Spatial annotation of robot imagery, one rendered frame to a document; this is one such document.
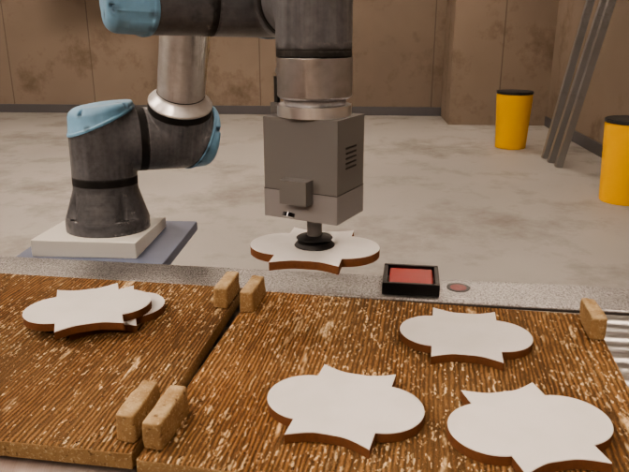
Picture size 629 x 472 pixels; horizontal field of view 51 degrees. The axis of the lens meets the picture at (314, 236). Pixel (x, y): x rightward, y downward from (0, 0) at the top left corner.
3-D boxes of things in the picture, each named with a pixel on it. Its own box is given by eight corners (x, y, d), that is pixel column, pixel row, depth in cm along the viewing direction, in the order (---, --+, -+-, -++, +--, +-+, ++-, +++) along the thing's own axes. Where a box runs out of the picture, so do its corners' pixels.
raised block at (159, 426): (170, 409, 59) (168, 382, 58) (191, 411, 58) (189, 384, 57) (141, 451, 53) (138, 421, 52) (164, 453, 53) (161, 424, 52)
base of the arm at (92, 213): (82, 216, 131) (78, 167, 129) (158, 217, 131) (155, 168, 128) (52, 237, 117) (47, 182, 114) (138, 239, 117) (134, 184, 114)
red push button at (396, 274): (389, 275, 95) (389, 267, 94) (431, 278, 94) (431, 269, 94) (387, 292, 89) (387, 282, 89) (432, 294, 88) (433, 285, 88)
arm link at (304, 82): (331, 59, 60) (255, 57, 64) (331, 110, 61) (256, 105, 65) (365, 55, 66) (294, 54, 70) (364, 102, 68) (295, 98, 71)
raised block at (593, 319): (577, 317, 77) (580, 295, 76) (593, 318, 76) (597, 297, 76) (588, 341, 71) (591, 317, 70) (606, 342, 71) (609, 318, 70)
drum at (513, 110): (495, 150, 681) (500, 92, 663) (489, 143, 716) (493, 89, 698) (532, 150, 678) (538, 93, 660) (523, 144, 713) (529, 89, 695)
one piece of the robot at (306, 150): (240, 80, 63) (245, 243, 68) (324, 83, 59) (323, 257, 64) (291, 73, 71) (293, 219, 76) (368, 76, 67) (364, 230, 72)
